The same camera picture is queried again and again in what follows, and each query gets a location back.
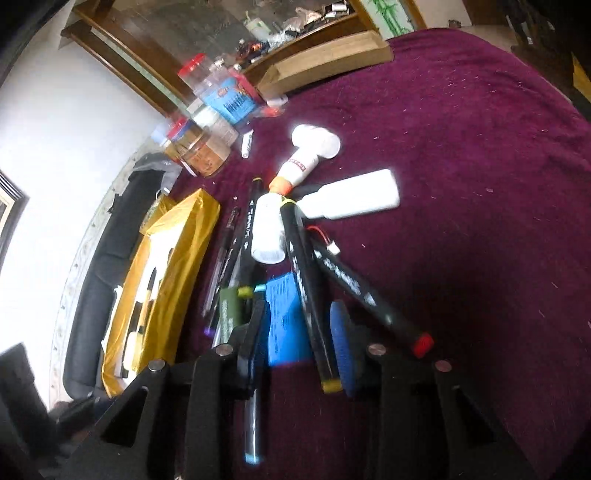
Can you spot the long cardboard box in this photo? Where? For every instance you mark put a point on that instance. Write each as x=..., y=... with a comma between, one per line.
x=323, y=60

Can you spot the flat white bottle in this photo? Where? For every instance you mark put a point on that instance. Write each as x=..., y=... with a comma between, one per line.
x=360, y=194

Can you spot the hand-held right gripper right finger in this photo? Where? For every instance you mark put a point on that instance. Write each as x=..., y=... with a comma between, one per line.
x=344, y=353

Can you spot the red white small packet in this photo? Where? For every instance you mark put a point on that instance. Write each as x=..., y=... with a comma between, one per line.
x=273, y=105

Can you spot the small white tube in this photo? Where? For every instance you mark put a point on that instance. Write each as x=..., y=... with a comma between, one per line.
x=247, y=144

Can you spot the green rectangular block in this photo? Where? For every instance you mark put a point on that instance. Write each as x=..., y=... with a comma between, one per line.
x=229, y=314

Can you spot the black marker yellow cap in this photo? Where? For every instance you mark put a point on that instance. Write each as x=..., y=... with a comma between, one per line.
x=307, y=290

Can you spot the blue box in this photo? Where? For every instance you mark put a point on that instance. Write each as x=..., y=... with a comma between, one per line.
x=286, y=323

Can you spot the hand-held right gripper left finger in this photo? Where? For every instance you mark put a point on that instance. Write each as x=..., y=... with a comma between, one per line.
x=253, y=341

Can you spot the purple blanket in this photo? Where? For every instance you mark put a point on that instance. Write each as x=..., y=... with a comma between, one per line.
x=461, y=184

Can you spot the amber jar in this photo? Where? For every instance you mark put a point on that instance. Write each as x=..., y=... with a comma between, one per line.
x=203, y=150

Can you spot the gold box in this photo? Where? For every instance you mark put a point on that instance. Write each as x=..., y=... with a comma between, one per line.
x=194, y=230

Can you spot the black marker cyan cap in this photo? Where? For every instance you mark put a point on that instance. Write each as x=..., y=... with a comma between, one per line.
x=252, y=429

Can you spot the black marker green cap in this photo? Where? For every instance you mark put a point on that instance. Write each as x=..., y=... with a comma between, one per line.
x=251, y=230

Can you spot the black padded seat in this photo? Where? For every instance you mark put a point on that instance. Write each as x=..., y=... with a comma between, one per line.
x=101, y=277

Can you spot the clear jar blue label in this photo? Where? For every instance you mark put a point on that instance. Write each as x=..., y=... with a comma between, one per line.
x=231, y=101

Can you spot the bamboo painting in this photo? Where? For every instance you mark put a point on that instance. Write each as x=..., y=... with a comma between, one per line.
x=388, y=16

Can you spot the clear jar red lid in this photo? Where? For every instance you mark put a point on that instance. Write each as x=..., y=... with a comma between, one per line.
x=198, y=71

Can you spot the white cylinder bottle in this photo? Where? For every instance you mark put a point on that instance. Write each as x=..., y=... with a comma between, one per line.
x=268, y=228

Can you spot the black marker red cap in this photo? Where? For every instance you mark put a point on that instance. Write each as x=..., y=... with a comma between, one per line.
x=364, y=290

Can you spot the wooden mirror frame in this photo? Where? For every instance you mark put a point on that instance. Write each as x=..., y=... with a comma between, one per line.
x=120, y=60

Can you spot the white bottle red cap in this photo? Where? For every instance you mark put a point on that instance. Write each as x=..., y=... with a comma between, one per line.
x=298, y=170

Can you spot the framed wall picture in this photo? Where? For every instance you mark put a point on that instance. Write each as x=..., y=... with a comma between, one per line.
x=9, y=207

